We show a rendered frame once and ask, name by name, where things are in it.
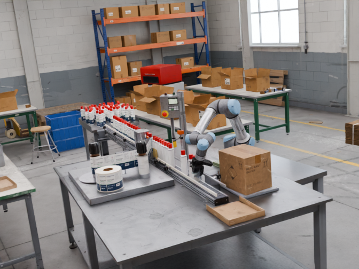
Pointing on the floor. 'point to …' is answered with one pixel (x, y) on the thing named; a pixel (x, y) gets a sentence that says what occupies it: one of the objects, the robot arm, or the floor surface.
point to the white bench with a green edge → (13, 195)
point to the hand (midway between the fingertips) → (198, 176)
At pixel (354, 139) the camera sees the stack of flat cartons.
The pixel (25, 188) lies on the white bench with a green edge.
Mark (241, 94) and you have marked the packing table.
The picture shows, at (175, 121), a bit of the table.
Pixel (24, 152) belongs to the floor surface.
